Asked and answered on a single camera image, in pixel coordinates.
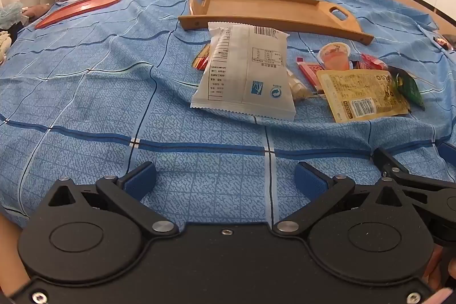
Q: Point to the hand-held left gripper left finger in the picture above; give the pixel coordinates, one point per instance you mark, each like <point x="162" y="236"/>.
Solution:
<point x="140" y="180"/>

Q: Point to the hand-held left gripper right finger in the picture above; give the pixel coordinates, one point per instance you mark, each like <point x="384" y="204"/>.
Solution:
<point x="309" y="180"/>

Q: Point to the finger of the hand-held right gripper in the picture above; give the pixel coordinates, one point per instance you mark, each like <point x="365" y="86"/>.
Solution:
<point x="389" y="163"/>
<point x="449" y="151"/>

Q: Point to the green snack packet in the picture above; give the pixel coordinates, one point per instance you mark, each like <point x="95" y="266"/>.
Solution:
<point x="408" y="86"/>

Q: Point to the clear nut snack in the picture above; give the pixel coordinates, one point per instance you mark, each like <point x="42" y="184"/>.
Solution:
<point x="297" y="86"/>

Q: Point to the red snack bag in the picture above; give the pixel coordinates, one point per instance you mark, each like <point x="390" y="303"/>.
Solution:
<point x="372" y="62"/>

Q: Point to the pink red snack bar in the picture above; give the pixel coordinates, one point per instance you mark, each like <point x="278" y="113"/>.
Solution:
<point x="310" y="74"/>

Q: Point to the jelly cup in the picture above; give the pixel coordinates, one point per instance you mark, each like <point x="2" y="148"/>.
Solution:
<point x="335" y="56"/>

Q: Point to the white snack packet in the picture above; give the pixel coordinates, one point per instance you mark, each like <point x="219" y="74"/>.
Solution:
<point x="245" y="76"/>

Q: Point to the orange yellow snack packet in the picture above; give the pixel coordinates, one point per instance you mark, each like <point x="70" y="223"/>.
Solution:
<point x="201" y="59"/>

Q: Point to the wooden tray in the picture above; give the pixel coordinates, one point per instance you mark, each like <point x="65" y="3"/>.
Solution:
<point x="263" y="10"/>

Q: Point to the person's right hand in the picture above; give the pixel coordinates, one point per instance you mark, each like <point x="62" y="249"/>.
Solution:
<point x="434" y="264"/>

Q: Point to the blue checked bedsheet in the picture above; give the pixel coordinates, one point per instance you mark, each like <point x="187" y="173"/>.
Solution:
<point x="89" y="94"/>

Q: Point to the colourful small packet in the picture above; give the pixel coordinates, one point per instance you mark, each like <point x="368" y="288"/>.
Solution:
<point x="443" y="41"/>

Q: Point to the red plastic tray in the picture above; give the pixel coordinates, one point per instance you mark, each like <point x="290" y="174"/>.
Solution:
<point x="82" y="6"/>

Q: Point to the white crumpled cloth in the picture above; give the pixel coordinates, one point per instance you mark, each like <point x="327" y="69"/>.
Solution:
<point x="3" y="44"/>

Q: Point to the brown soft item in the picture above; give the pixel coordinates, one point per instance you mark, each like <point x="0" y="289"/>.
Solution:
<point x="35" y="10"/>

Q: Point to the teal cloth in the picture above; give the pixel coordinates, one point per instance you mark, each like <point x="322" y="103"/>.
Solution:
<point x="10" y="12"/>

